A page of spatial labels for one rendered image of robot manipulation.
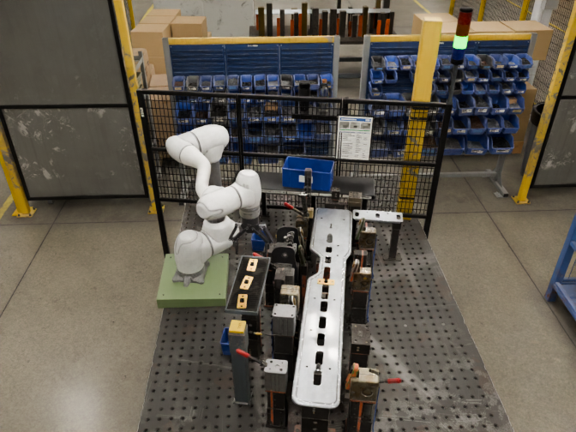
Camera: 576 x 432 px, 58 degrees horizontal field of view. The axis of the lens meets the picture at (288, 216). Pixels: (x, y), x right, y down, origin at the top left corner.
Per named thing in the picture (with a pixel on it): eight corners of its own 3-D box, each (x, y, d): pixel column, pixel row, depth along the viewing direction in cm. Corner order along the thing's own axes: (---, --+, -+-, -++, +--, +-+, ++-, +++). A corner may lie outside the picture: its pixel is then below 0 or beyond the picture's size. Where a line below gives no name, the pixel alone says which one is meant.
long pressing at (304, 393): (346, 411, 197) (346, 408, 196) (287, 405, 200) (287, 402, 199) (352, 211, 311) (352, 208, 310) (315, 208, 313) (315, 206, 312)
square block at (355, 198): (357, 247, 329) (362, 198, 309) (345, 246, 330) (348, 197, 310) (357, 239, 336) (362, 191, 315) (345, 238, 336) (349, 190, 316)
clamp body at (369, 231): (373, 284, 300) (379, 235, 281) (352, 282, 302) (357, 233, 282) (373, 273, 308) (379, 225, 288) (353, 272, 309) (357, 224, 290)
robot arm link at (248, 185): (251, 194, 229) (226, 204, 222) (249, 162, 220) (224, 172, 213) (267, 204, 222) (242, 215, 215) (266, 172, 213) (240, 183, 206)
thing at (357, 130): (369, 161, 329) (375, 116, 312) (334, 159, 331) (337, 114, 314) (369, 160, 331) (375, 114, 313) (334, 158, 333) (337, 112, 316)
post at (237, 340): (249, 405, 233) (245, 337, 208) (232, 404, 233) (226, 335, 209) (252, 392, 239) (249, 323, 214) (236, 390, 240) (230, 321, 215)
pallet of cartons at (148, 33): (205, 115, 677) (197, 32, 619) (143, 115, 677) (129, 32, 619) (216, 82, 777) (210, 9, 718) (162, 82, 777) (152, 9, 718)
